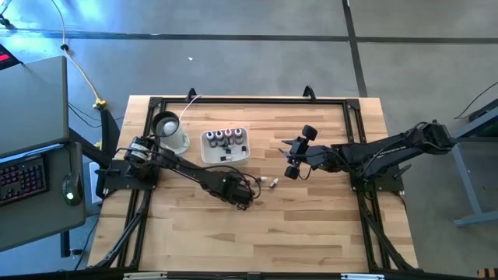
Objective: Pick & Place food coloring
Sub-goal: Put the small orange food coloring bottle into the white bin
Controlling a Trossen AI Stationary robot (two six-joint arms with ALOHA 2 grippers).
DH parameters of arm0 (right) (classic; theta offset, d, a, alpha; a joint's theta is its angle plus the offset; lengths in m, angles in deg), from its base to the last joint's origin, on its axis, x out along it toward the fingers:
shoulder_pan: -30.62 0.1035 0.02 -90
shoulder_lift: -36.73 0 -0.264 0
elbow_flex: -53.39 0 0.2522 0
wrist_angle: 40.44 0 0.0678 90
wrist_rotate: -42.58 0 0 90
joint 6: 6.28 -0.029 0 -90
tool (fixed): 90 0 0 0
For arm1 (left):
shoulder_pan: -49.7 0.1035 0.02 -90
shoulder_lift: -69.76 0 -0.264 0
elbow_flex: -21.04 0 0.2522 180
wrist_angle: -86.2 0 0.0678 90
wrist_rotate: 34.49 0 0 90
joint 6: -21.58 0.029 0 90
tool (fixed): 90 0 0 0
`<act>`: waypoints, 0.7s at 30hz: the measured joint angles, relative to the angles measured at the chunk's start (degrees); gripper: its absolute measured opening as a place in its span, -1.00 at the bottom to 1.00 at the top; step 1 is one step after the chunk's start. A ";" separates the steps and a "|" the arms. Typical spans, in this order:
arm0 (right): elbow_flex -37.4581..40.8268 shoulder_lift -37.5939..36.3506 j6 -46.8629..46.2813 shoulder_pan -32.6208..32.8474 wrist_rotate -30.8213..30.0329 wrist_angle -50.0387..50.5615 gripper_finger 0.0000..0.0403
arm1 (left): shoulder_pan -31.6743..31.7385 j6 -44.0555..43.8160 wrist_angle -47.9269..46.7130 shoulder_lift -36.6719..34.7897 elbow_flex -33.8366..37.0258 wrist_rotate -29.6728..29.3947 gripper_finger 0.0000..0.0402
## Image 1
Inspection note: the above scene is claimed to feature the black aluminium table frame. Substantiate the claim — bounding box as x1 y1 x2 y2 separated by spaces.
88 86 419 273

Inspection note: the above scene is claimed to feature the white plastic bin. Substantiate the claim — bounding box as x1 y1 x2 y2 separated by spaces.
200 127 251 165

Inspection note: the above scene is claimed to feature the grey raised desk panel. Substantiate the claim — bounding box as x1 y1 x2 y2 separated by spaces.
0 55 71 159

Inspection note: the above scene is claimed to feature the yellow extension cable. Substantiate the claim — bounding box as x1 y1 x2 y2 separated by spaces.
50 0 109 110

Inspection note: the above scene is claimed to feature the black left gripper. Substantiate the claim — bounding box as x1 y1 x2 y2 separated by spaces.
212 173 257 212

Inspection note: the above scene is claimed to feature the blue-grey metal desk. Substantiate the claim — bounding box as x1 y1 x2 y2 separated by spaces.
451 96 498 228

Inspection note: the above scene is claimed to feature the red-lit black device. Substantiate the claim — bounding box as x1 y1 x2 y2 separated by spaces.
0 43 23 72

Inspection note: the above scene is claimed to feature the black backlit keyboard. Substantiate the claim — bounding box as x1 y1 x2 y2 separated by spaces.
0 155 50 205

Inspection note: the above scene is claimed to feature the grey office desk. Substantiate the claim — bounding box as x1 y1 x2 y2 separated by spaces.
0 142 87 252

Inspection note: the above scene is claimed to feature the white cup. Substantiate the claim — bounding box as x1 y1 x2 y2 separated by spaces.
150 110 191 156

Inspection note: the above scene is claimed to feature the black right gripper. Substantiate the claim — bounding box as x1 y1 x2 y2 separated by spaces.
277 124 326 180

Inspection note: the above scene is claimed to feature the black computer mouse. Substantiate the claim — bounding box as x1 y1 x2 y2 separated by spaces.
61 172 84 207

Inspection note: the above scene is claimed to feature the thin white cable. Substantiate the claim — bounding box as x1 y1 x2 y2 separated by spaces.
177 94 203 120

